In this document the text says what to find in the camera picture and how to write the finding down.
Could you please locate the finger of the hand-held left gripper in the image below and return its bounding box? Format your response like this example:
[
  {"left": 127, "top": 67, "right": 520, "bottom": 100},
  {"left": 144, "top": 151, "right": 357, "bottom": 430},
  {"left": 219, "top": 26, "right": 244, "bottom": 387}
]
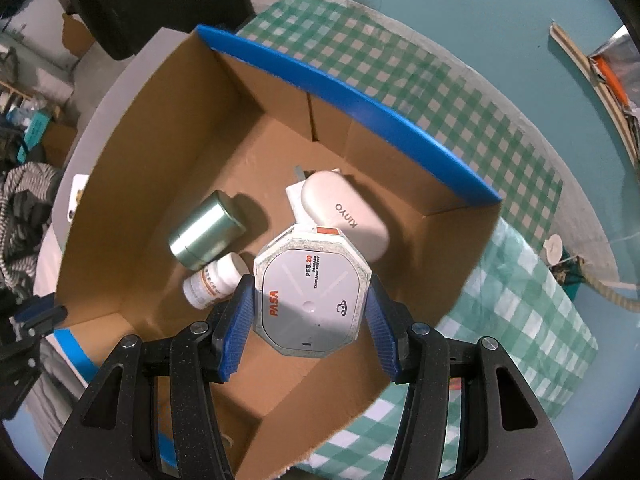
[{"left": 0, "top": 292, "right": 68, "bottom": 418}]

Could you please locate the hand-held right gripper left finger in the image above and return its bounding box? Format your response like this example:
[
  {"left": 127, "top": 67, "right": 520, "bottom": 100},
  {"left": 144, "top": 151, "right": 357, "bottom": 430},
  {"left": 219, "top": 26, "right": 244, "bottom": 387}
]
[{"left": 45, "top": 274, "right": 256, "bottom": 480}]

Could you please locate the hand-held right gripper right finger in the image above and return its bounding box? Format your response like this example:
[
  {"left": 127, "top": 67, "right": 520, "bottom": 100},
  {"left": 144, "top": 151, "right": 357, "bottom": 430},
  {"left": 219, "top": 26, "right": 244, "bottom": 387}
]
[{"left": 365, "top": 280, "right": 573, "bottom": 480}]

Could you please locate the white pill bottle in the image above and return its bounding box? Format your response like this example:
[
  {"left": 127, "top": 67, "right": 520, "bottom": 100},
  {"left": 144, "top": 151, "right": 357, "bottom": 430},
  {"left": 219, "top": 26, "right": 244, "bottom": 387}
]
[{"left": 183, "top": 253, "right": 249, "bottom": 310}]

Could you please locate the white octagonal case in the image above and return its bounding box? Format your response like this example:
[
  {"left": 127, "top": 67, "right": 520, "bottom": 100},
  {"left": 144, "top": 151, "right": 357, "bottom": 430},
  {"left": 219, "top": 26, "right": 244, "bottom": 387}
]
[{"left": 252, "top": 224, "right": 373, "bottom": 358}]

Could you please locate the green metal tin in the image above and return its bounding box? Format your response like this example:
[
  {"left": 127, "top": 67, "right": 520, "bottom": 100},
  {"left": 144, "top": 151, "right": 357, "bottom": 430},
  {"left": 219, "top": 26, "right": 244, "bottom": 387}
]
[{"left": 168, "top": 191, "right": 247, "bottom": 270}]

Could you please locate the white oval case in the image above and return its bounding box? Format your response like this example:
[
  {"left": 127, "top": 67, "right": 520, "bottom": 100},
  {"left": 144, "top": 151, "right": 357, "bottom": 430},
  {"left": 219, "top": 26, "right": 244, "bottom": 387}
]
[{"left": 299, "top": 170, "right": 391, "bottom": 263}]

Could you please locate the white charger plug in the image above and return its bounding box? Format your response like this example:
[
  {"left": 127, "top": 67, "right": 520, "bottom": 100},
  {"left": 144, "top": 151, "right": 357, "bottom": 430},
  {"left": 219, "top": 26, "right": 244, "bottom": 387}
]
[{"left": 285, "top": 164, "right": 313, "bottom": 226}]

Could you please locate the cardboard box with blue edges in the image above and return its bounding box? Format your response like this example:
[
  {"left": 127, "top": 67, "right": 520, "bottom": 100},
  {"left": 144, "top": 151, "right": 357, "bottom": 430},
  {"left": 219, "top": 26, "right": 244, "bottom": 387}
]
[{"left": 55, "top": 24, "right": 502, "bottom": 480}]

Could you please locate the green checked plastic tablecloth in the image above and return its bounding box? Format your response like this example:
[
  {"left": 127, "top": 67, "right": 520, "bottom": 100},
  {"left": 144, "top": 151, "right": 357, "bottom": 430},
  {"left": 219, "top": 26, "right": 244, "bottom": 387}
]
[{"left": 300, "top": 217, "right": 599, "bottom": 471}]

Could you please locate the black and white striped cloth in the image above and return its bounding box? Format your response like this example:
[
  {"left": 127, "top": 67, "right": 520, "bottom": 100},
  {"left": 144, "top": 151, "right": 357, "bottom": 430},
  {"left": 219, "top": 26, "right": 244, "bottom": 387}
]
[{"left": 0, "top": 162, "right": 63, "bottom": 288}]

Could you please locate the teal box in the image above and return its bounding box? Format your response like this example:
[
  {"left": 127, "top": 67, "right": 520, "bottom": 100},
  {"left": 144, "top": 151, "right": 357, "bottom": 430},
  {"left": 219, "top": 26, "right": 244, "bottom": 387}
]
[{"left": 22, "top": 110, "right": 53, "bottom": 148}]

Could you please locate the green checked bed cloth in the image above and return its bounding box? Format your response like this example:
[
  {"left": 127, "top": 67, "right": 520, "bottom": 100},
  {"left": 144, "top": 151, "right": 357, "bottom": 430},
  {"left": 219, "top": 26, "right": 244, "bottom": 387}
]
[{"left": 235, "top": 0, "right": 564, "bottom": 211}]

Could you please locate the black hanging clothing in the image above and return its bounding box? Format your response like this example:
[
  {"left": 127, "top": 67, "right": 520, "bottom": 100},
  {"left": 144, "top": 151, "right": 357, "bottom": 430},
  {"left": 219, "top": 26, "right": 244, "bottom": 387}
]
[{"left": 47, "top": 0, "right": 256, "bottom": 61}]

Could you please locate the wooden ledge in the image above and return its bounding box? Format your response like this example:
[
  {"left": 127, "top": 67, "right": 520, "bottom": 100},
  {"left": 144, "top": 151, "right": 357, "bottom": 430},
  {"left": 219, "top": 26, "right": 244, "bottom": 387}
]
[{"left": 549, "top": 22, "right": 640, "bottom": 161}]

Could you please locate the orange object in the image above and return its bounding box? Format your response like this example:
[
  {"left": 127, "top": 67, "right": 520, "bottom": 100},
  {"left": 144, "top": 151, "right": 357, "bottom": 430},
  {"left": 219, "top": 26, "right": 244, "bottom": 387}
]
[{"left": 592, "top": 57, "right": 628, "bottom": 106}]

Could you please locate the silver tarp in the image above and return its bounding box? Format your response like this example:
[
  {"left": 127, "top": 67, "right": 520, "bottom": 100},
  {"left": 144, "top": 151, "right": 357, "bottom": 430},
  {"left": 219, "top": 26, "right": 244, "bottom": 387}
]
[{"left": 587, "top": 25, "right": 640, "bottom": 126}]

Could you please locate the beige hose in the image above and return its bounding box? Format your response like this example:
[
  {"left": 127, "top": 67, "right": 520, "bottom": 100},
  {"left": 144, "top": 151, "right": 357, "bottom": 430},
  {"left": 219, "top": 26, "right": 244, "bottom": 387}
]
[{"left": 580, "top": 255, "right": 640, "bottom": 313}]

